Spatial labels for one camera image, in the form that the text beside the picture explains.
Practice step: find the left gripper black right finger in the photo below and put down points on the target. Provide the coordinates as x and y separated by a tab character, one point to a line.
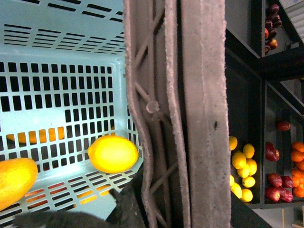
129	211

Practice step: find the light blue plastic basket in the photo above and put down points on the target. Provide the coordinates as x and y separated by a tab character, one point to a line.
62	86

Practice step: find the yellow lemon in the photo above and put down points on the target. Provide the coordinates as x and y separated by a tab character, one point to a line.
112	154

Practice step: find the yellow mango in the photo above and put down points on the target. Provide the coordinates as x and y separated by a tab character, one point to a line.
17	176

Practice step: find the black fruit display shelf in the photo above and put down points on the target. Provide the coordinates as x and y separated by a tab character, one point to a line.
265	86

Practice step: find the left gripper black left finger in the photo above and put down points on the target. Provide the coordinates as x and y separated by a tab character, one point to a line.
50	219

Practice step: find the brown basket handle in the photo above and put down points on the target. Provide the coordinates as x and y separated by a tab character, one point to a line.
151	61
203	28

